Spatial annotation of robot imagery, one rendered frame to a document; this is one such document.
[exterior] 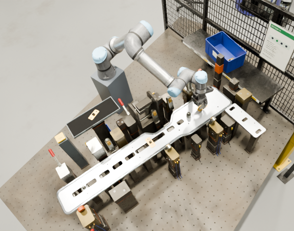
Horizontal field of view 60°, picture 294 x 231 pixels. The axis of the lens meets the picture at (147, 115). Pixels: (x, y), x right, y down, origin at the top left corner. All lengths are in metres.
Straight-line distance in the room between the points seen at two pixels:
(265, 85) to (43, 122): 2.63
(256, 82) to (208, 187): 0.85
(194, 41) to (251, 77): 0.60
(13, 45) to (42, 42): 0.52
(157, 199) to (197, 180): 0.33
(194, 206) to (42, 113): 2.41
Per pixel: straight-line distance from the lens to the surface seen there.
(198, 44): 2.31
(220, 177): 2.00
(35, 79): 4.09
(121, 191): 1.66
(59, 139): 1.81
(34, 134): 3.50
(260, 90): 2.02
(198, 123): 1.84
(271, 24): 1.90
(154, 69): 1.58
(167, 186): 1.97
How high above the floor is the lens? 2.58
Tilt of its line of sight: 56 degrees down
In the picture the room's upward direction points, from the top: 15 degrees counter-clockwise
